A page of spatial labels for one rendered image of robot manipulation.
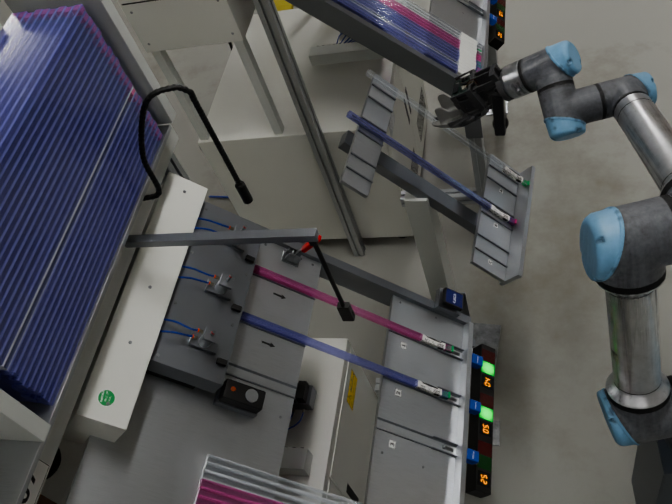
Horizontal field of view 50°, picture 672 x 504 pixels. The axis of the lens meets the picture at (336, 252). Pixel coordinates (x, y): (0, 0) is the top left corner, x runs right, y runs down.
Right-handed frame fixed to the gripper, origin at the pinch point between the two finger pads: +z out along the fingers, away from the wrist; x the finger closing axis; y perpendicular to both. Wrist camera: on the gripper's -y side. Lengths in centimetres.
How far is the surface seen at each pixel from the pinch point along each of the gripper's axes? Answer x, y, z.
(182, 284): 65, 36, 18
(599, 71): -129, -101, 14
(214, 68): -143, -14, 183
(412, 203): 13.9, -9.3, 11.9
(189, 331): 73, 32, 16
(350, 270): 42.1, 3.4, 12.7
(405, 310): 44.3, -11.4, 8.5
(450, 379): 55, -24, 3
